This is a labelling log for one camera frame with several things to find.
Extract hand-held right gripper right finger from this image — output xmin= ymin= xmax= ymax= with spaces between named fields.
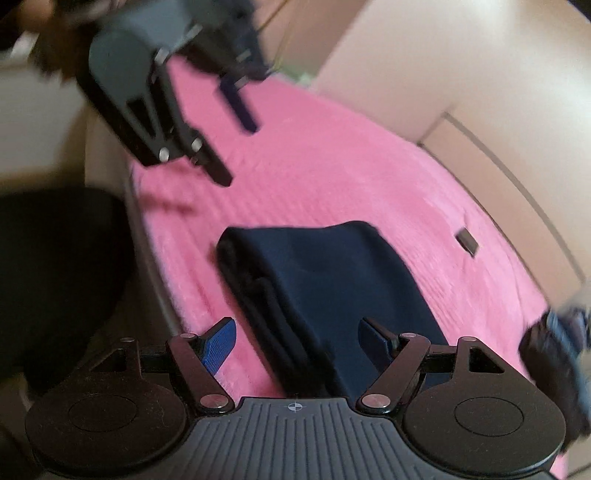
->
xmin=356 ymin=317 xmax=505 ymax=413

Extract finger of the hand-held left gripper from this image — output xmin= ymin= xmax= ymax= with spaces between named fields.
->
xmin=194 ymin=18 xmax=269 ymax=136
xmin=78 ymin=51 xmax=233 ymax=188

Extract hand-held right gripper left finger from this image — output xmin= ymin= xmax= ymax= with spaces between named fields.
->
xmin=89 ymin=317 xmax=238 ymax=414

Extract navy pants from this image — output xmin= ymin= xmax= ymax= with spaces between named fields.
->
xmin=216 ymin=220 xmax=451 ymax=400

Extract folded dark clothes stack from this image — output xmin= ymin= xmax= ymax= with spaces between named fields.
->
xmin=518 ymin=307 xmax=591 ymax=445

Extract pink bed blanket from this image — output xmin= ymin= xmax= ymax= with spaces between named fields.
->
xmin=128 ymin=55 xmax=583 ymax=480

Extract small blanket label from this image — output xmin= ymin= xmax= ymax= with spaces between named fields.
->
xmin=455 ymin=228 xmax=481 ymax=256

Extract person's black trouser leg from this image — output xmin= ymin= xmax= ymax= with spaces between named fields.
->
xmin=0 ymin=187 xmax=136 ymax=394

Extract beige wooden headboard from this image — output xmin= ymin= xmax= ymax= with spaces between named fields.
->
xmin=418 ymin=111 xmax=591 ymax=297

